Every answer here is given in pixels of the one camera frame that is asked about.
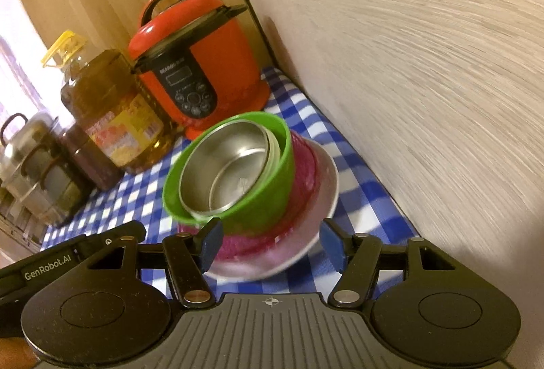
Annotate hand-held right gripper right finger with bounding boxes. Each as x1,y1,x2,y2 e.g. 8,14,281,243
321,218,455,306

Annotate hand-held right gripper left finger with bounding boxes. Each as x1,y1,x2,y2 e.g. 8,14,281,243
87,218,224,306

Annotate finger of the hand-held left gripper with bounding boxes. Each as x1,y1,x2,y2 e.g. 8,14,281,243
79,220,147,257

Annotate white ceramic plate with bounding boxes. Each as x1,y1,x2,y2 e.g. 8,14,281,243
204,137,339,280

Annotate green plastic bowl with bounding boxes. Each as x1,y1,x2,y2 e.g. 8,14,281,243
163,112,296,234

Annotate stainless steel bowl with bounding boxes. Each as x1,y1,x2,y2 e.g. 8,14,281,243
178,119,281,224

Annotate person's left hand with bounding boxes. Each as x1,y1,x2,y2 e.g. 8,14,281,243
0,337,37,369

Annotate blue white checkered tablecloth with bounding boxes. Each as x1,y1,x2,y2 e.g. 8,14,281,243
40,65,421,302

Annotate brown metal canister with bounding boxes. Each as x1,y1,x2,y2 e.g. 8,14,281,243
55,125,124,191

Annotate stainless steel steamer pot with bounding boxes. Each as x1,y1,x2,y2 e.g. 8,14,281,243
0,113,92,227

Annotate large cooking oil bottle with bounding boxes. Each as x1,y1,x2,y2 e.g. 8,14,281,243
41,30,175,175

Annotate red electric pressure cooker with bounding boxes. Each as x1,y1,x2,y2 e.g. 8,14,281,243
127,0,269,140

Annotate pink sheer curtain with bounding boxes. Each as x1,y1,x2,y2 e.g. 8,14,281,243
0,0,64,119

